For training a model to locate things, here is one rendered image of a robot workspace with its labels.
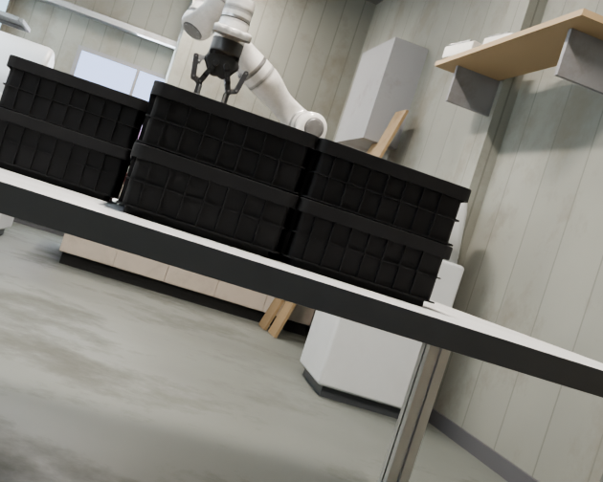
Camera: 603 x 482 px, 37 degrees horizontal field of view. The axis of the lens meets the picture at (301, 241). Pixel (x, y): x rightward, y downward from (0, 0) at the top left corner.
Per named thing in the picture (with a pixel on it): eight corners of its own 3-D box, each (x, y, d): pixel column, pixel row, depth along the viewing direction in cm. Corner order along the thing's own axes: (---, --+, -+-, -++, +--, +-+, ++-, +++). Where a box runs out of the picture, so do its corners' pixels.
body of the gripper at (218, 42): (244, 48, 216) (232, 84, 216) (211, 35, 214) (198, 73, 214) (248, 42, 208) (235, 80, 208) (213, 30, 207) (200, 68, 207)
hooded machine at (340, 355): (422, 427, 483) (498, 194, 483) (315, 397, 469) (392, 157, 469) (381, 395, 555) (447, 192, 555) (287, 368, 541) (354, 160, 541)
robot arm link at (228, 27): (212, 29, 203) (221, 3, 203) (209, 37, 214) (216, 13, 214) (250, 43, 205) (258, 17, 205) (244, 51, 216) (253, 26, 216)
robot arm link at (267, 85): (258, 58, 252) (271, 57, 243) (320, 126, 262) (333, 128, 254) (236, 81, 251) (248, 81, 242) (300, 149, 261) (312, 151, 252)
